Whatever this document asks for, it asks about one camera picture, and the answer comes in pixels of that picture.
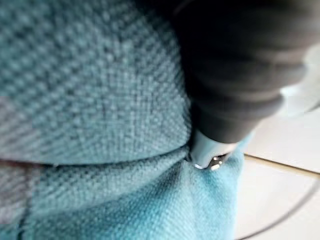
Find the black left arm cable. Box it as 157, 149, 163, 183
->
234, 172, 320, 240

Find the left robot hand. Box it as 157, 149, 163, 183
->
171, 0, 320, 171

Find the teal fabric cushion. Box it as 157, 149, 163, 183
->
0, 0, 256, 240

